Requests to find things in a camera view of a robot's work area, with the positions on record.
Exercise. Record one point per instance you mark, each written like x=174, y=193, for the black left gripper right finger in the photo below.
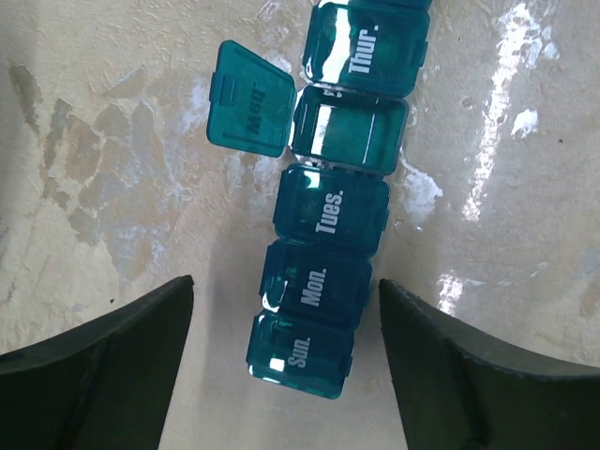
x=458, y=387

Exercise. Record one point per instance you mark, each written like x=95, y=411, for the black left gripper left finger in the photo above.
x=105, y=384

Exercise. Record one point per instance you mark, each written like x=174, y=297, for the teal weekly pill organizer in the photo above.
x=345, y=128

